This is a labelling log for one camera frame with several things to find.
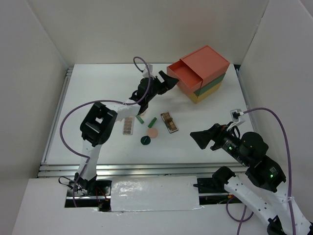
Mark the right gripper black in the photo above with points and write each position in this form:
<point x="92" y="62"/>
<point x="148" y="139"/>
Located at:
<point x="215" y="133"/>

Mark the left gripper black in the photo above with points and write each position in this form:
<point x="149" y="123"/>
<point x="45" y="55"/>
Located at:
<point x="169" y="82"/>

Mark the orange drawer box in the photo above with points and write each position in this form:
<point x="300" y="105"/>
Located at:
<point x="197" y="69"/>

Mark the green lipstick tube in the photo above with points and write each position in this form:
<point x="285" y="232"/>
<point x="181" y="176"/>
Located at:
<point x="150" y="125"/>
<point x="140" y="119"/>

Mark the green drawer box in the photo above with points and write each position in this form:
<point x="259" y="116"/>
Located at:
<point x="208" y="86"/>

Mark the pink brown eyeshadow palette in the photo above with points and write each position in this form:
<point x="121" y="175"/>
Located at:
<point x="128" y="126"/>

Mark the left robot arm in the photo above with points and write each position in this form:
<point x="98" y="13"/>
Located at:
<point x="98" y="124"/>

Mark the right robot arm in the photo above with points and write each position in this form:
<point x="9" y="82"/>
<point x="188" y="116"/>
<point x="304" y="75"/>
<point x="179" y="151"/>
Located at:
<point x="280" y="213"/>

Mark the wrapped peach makeup sponge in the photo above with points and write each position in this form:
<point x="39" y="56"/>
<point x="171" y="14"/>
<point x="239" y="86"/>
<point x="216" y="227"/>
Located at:
<point x="142" y="114"/>

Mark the dark brown eyeshadow palette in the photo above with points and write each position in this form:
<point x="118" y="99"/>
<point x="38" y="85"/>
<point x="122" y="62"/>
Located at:
<point x="169" y="122"/>

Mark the round peach powder puff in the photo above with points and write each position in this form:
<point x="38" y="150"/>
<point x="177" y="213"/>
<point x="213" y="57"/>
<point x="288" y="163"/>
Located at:
<point x="152" y="133"/>

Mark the dark green round compact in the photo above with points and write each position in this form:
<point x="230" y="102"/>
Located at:
<point x="145" y="140"/>

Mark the white foil covered panel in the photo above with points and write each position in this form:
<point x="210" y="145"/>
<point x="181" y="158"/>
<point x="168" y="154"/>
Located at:
<point x="162" y="193"/>

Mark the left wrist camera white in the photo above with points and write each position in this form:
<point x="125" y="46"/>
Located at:
<point x="148" y="71"/>

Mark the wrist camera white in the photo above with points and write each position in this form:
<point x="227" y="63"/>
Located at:
<point x="148" y="71"/>
<point x="237" y="118"/>

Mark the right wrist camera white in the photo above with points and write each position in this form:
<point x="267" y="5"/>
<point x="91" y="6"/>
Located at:
<point x="237" y="118"/>

